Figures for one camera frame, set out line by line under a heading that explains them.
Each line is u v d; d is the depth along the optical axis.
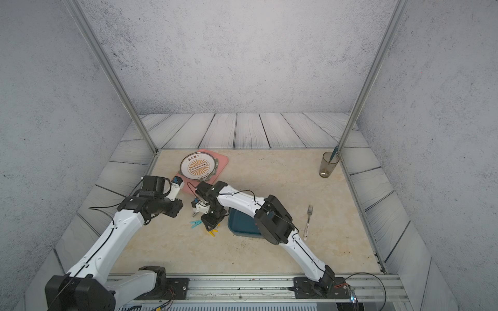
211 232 0.86
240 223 0.89
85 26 0.74
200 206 0.82
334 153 1.01
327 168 1.02
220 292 0.73
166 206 0.71
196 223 0.90
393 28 0.74
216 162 1.12
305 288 0.73
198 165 1.11
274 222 0.56
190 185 0.77
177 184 0.73
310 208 0.96
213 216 0.79
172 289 0.72
